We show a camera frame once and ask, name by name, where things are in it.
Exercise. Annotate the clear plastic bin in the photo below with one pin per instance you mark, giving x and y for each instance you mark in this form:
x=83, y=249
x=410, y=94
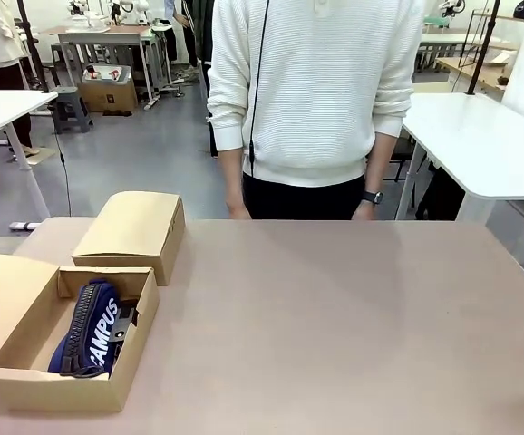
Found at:
x=107, y=74

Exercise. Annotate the person's left hand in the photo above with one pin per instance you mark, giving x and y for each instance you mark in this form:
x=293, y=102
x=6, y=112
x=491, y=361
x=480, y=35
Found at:
x=362, y=212

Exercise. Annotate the grey plastic stool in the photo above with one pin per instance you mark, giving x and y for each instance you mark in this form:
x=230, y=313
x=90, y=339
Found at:
x=69, y=109

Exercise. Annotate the white knitted sweater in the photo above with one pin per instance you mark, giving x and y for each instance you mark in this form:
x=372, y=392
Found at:
x=316, y=90

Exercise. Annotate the black tripod pole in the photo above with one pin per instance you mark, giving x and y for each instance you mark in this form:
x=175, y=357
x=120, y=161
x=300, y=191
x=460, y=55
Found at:
x=482, y=50
x=33, y=45

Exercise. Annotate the person's left forearm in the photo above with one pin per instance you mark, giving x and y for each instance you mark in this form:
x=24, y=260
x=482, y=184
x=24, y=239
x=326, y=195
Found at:
x=380, y=163

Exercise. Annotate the light wood table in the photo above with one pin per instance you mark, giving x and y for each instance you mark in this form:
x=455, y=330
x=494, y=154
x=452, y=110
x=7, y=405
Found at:
x=470, y=68

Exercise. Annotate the wood-topped grey frame table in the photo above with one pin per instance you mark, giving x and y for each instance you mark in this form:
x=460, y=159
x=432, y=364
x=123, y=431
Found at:
x=108, y=34

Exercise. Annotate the large cardboard box with lid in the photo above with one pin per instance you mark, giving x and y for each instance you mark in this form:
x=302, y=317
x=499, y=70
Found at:
x=12, y=299

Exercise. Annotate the person's right hand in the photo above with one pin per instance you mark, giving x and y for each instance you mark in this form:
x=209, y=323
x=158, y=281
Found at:
x=238, y=209

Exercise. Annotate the brown cardboard floor box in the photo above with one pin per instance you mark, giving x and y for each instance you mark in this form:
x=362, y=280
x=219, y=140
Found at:
x=108, y=96

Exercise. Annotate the small cardboard box with lid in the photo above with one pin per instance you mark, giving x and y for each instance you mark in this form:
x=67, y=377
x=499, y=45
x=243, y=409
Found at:
x=130, y=231

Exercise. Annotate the person in dark tracksuit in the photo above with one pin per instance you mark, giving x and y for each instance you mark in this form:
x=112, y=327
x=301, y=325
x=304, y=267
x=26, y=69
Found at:
x=196, y=27

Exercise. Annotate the black trousers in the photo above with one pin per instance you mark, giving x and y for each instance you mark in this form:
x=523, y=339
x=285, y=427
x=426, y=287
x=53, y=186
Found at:
x=305, y=201

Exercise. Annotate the black wrist watch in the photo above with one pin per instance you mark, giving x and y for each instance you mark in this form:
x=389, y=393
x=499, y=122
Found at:
x=373, y=197

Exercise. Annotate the black chair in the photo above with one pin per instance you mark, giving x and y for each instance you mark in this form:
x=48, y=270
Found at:
x=402, y=156

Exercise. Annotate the person's right forearm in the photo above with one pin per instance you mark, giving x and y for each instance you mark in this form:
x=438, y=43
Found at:
x=234, y=176

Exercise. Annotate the blue Campus pencil case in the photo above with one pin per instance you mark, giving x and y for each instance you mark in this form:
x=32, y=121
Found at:
x=87, y=331

